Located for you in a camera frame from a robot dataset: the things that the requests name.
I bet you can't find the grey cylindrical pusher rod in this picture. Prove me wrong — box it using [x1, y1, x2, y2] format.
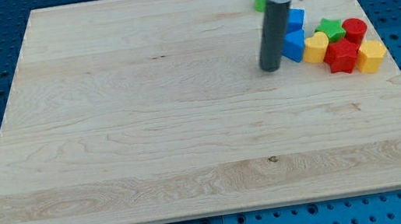
[259, 0, 290, 72]

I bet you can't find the blue cube block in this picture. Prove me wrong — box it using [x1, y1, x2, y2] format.
[287, 9, 305, 33]

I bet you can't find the green star block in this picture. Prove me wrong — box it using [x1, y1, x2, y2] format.
[315, 18, 346, 44]

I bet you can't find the red star block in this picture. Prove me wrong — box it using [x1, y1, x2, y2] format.
[324, 37, 360, 74]

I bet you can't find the green block behind rod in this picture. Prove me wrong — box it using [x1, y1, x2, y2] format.
[253, 0, 266, 12]

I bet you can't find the blue triangular block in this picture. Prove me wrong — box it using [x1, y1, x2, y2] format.
[283, 30, 305, 63]

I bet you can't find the yellow heart block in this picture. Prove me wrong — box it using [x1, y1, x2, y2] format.
[302, 32, 329, 64]

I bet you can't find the red cylinder block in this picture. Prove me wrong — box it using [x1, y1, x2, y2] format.
[342, 18, 368, 44]

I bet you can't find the yellow hexagon block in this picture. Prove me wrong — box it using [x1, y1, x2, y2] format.
[356, 40, 387, 73]

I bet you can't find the wooden board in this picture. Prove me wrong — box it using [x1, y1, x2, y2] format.
[0, 0, 401, 224]

